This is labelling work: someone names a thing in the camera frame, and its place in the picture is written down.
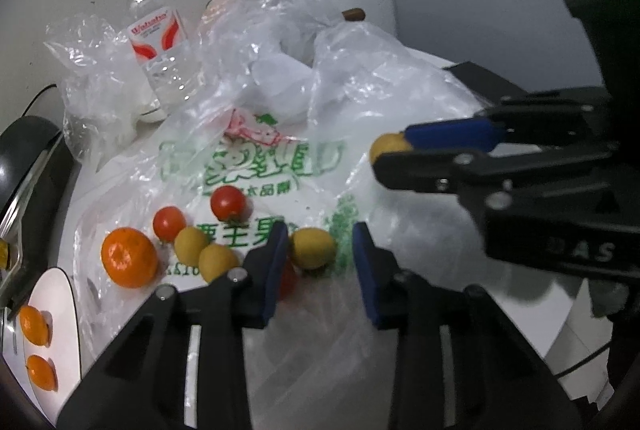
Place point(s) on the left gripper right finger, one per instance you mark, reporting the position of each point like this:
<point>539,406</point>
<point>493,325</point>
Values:
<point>461,363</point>

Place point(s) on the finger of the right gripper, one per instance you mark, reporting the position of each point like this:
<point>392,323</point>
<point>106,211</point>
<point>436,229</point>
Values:
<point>450,169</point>
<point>450,134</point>

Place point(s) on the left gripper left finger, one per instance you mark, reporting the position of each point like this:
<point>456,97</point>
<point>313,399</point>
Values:
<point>138,381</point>

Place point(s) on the yellow kumquat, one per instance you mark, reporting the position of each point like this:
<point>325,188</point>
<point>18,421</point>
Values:
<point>388,143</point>
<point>188,245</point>
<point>312,248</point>
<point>216,260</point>

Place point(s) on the small mandarin orange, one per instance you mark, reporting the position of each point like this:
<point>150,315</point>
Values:
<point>41,373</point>

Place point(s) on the large mandarin orange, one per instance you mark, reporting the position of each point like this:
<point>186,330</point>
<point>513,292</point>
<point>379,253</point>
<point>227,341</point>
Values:
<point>34,326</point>

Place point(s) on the red cherry tomato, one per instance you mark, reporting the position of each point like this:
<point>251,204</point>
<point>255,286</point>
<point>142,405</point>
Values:
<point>228,204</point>
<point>167,223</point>

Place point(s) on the white round plate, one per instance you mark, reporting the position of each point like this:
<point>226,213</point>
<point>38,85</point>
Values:
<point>53,297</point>

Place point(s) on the mandarin on plastic bag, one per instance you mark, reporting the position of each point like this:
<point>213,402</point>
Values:
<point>129,258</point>

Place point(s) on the steel induction cooker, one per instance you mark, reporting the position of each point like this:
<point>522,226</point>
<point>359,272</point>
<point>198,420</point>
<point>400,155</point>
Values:
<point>29,225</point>

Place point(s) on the printed clear plastic bag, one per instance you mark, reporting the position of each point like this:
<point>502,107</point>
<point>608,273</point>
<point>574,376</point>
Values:
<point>318,364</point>

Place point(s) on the black wok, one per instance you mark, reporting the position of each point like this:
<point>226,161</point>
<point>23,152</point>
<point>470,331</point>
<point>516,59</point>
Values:
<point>21,145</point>

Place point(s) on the clear bag on right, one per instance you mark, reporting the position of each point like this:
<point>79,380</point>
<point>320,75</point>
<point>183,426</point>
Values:
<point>258,54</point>

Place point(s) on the white dish under bag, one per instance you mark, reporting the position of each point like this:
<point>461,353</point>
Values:
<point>153,115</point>

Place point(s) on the crumpled clear plastic bag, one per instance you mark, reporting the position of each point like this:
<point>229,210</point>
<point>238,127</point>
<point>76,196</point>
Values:
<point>104,93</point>

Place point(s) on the clear water bottle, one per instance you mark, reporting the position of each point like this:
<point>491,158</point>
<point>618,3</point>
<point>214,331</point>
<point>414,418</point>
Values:
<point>162,47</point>

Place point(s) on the brown wooden handle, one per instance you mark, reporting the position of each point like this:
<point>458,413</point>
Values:
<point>354,14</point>

